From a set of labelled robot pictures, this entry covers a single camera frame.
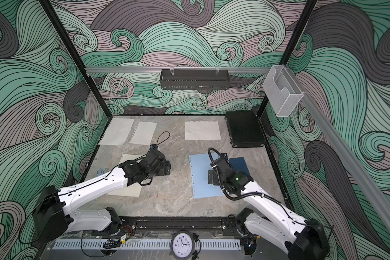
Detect cream lined spiral notebook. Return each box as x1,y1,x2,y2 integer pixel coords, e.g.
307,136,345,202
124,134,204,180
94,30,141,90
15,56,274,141
107,154,142,197

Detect light blue spiral notebook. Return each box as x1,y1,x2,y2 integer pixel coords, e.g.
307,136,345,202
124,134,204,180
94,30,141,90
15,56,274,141
189,153,224,199

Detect torn lined paper page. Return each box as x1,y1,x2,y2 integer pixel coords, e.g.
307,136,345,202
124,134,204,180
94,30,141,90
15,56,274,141
99,118,134,146

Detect dark blue spiral notebook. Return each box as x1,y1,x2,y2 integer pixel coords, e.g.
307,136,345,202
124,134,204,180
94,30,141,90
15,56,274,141
229,157,250,175

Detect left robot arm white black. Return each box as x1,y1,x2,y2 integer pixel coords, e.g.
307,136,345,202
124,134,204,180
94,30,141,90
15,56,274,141
32,149,171,243

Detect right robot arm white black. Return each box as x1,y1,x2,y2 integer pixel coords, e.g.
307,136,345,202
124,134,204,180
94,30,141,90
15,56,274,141
208,148,330,260

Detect light blue scissors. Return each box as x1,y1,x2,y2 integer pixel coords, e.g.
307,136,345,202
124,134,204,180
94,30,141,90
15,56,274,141
96,169,108,176

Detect black hard case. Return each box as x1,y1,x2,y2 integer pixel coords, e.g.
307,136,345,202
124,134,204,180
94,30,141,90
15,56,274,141
225,110,265,148

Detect round white clock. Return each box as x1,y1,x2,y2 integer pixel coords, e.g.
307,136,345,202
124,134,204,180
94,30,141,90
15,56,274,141
170,231,195,260

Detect white slotted cable duct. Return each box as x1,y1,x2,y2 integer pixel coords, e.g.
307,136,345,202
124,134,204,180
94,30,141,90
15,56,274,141
52,238,241,251

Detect black wall tray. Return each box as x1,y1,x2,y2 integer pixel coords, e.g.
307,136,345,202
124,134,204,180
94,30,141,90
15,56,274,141
160,70,230,90

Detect clear acrylic wall holder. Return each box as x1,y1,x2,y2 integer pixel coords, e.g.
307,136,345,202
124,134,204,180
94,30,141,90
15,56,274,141
262,65,303,118

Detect aluminium rail back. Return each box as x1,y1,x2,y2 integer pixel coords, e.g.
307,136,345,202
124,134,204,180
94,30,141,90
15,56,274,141
85,66,270,74

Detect aluminium rail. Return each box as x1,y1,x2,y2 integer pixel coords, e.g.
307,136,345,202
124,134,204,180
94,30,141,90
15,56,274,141
287,68,390,233
85,66,270,74

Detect aluminium rail right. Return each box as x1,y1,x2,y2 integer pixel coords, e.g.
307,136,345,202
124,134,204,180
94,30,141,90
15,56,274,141
287,68,390,233

